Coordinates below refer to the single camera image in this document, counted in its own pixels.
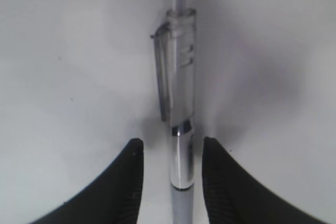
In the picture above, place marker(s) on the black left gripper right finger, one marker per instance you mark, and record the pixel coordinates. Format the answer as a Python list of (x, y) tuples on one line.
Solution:
[(232, 195)]

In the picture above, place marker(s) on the grey white retractable pen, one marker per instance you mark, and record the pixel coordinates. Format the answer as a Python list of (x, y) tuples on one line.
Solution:
[(174, 50)]

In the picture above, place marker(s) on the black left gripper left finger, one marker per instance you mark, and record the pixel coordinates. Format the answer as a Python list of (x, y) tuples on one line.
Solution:
[(113, 197)]

